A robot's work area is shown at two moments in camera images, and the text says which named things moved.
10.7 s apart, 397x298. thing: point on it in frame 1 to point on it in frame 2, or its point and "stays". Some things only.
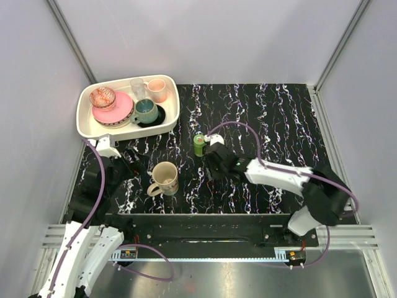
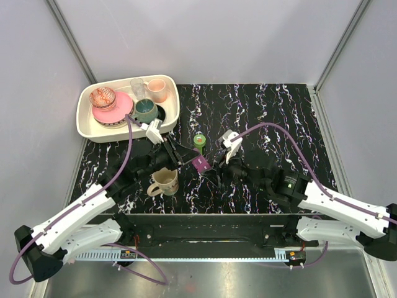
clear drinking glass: x=138 y=85 stays
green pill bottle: x=199 y=141 stays
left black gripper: x=136 y=167 to x=183 y=154
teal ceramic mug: x=146 y=111 stays
